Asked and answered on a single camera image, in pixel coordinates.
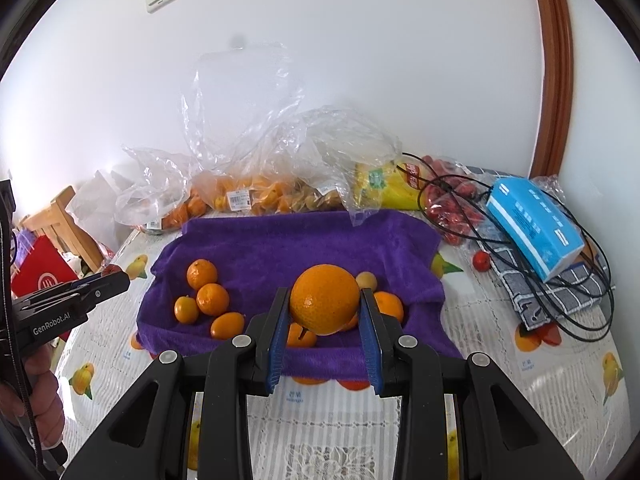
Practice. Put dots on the red paper bag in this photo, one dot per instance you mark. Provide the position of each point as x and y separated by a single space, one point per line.
45 270

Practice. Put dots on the blue tissue pack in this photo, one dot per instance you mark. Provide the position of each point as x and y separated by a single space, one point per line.
535 225

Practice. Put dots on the purple towel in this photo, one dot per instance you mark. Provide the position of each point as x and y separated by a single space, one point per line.
300 240

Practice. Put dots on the small mandarin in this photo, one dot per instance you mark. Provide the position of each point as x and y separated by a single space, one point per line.
227 325
185 309
389 306
212 299
351 322
300 336
202 274

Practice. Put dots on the wooden chair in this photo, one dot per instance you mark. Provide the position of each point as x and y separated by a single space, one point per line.
65 225

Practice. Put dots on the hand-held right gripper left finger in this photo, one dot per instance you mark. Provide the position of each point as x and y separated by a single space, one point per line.
277 340

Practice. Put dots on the yellow packet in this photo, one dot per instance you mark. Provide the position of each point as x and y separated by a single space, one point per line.
395 195

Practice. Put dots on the grey checked cloth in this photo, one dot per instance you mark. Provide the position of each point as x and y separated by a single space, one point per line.
530 300

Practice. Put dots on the fruit print tablecloth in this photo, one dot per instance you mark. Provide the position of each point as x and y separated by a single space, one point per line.
500 385

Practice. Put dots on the wooden door frame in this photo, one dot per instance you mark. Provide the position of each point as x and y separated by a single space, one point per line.
552 85

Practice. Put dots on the person's left hand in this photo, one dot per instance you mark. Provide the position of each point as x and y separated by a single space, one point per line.
45 400

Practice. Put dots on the large orange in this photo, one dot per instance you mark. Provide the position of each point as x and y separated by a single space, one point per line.
325 300

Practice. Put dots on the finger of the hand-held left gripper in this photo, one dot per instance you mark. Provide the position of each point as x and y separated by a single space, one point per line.
110 287
85 284

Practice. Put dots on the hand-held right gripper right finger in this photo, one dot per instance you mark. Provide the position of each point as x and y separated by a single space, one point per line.
372 342

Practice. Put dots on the clear bag of kumquats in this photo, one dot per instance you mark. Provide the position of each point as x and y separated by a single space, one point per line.
260 195

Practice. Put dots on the white plastic bag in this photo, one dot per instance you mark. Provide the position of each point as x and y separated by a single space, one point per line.
92 200

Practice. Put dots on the small yellow fruit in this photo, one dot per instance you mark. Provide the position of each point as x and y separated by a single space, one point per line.
367 280

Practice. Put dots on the red cherry tomato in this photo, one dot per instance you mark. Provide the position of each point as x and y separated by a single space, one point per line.
482 260

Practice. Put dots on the clear bag of red tomatoes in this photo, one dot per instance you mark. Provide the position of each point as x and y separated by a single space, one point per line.
450 210

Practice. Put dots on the clear bag of tangerines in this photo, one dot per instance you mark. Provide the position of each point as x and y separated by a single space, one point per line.
180 210

